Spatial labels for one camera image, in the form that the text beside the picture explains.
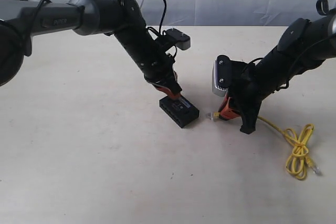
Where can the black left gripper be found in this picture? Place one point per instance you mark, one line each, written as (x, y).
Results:
(157, 68)

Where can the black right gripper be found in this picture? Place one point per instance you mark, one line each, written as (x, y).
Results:
(251, 84)

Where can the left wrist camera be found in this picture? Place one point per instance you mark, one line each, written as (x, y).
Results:
(178, 38)

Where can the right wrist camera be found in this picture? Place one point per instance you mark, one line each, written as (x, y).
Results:
(221, 75)

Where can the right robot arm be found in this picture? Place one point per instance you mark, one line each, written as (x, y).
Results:
(304, 46)

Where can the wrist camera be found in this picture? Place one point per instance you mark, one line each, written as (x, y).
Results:
(221, 75)
(178, 38)

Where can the black network switch box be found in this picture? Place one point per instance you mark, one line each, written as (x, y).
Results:
(181, 111)

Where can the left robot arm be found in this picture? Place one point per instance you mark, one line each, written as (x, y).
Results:
(22, 20)

